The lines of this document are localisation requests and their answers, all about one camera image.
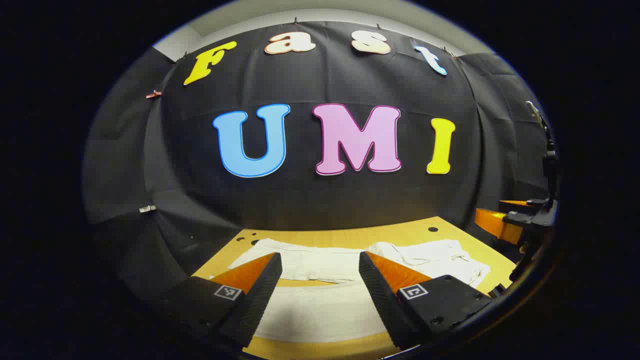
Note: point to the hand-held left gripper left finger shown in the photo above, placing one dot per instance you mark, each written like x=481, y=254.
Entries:
x=257, y=295

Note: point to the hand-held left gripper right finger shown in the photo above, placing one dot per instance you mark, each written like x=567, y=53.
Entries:
x=382, y=300

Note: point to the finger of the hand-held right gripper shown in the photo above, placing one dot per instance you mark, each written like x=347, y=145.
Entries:
x=520, y=203
x=495, y=224

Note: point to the white jeans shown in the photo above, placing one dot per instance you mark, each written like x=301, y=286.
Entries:
x=320, y=310

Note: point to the black backdrop cloth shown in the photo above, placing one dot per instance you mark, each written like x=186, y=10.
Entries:
x=325, y=200

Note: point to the silver cloth clip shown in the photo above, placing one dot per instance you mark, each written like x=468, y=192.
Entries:
x=147, y=209

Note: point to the orange cloth clip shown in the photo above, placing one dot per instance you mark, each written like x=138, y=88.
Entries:
x=153, y=94

